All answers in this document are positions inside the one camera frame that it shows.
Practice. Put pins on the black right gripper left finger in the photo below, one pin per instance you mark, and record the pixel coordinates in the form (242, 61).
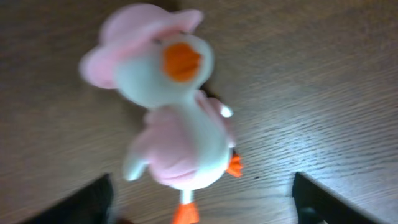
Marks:
(89, 205)

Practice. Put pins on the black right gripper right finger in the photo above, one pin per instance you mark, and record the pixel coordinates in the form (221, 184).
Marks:
(316, 204)

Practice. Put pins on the white duck toy pink hat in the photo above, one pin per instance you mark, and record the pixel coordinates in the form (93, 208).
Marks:
(153, 58)

